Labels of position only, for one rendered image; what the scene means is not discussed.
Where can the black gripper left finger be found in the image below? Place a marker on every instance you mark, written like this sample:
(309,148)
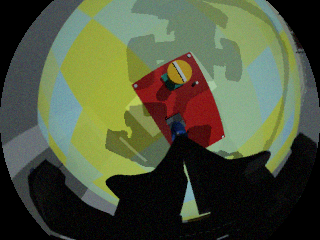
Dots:
(168,181)

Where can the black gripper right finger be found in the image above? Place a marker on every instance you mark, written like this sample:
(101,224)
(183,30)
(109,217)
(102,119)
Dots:
(210,174)

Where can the red circuit board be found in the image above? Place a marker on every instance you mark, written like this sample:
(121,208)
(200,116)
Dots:
(186,107)

